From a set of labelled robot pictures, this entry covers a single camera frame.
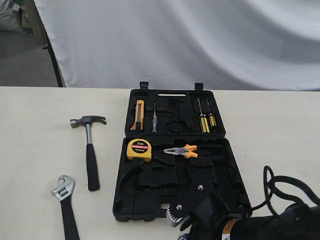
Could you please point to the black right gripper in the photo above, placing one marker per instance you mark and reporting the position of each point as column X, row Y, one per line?
column 207, row 218

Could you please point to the yellow tape measure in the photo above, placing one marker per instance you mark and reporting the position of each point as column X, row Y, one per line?
column 139, row 148

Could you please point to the steel claw hammer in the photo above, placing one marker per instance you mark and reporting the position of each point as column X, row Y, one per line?
column 93, row 182

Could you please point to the adjustable wrench black handle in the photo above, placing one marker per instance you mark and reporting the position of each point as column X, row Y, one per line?
column 63, row 192

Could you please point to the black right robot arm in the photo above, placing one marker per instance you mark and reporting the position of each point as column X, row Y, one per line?
column 300, row 223

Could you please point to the black plastic tool case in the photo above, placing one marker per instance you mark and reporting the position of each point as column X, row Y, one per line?
column 142, row 187

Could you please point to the large yellow black screwdriver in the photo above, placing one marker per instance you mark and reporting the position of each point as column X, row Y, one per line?
column 203, row 119

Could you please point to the small yellow black screwdriver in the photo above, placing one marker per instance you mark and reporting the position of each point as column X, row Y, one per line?
column 211, row 115

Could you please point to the clear voltage tester screwdriver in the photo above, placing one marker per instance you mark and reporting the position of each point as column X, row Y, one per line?
column 154, row 119

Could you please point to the orange utility knife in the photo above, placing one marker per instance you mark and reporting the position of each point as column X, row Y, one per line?
column 139, row 116

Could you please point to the white backdrop cloth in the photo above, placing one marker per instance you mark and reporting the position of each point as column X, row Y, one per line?
column 172, row 44

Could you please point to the black backdrop stand pole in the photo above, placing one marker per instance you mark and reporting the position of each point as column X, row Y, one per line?
column 49, row 48

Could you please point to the green white bag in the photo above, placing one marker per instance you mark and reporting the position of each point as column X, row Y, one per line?
column 25, row 21

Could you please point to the grey sack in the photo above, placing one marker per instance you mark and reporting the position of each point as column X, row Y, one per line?
column 10, row 17

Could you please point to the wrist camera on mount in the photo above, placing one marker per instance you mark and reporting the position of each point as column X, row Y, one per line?
column 182, row 208

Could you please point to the orange handled pliers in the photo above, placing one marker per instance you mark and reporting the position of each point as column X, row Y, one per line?
column 188, row 151

